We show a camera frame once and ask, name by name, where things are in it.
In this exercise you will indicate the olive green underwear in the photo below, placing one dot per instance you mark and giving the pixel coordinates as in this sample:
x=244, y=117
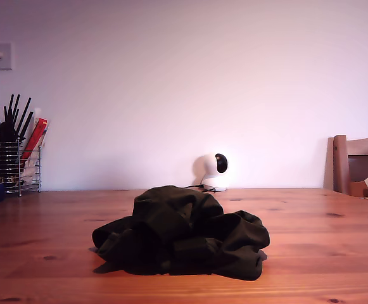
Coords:
x=171, y=228

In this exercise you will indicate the white plastic utensil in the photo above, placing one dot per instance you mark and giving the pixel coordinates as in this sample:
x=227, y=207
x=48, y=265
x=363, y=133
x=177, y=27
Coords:
x=38, y=114

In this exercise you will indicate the white paper bag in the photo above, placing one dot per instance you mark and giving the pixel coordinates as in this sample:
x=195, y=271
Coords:
x=30, y=168

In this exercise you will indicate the wooden chair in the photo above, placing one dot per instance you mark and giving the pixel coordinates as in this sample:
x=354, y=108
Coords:
x=340, y=158

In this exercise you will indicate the black plastic utensil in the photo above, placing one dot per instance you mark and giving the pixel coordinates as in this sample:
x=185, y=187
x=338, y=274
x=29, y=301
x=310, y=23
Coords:
x=8, y=131

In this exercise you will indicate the brown cardboard box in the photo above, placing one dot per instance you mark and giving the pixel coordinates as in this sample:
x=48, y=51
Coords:
x=358, y=188

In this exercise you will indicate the white security camera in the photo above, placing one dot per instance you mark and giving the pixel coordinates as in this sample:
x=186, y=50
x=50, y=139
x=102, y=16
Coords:
x=207, y=171

